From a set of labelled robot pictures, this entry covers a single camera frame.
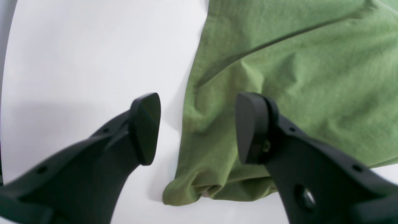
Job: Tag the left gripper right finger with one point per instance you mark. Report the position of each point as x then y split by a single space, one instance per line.
317 183

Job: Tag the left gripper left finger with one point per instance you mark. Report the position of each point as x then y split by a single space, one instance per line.
81 184

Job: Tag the olive green T-shirt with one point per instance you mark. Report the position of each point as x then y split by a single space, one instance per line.
331 66

